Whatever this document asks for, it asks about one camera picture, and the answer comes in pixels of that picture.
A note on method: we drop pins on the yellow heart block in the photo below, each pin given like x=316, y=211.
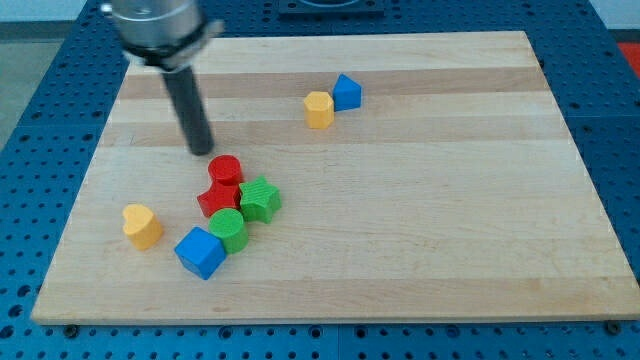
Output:
x=141, y=226

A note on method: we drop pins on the green circle block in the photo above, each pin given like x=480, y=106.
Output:
x=228, y=226

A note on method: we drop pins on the red star block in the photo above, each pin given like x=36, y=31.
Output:
x=219, y=196

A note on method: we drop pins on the wooden board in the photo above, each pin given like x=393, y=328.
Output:
x=455, y=193

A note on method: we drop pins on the yellow hexagon block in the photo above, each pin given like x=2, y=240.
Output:
x=318, y=110

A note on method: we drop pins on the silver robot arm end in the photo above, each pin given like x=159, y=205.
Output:
x=164, y=34

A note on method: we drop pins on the blue cube block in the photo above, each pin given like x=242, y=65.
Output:
x=200, y=253

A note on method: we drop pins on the green star block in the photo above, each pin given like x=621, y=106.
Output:
x=260, y=200

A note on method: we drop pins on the blue triangle block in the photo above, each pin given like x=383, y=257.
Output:
x=347, y=94

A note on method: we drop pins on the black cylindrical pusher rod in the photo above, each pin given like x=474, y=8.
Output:
x=183, y=90

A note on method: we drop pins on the red circle block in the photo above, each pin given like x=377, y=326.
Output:
x=226, y=169

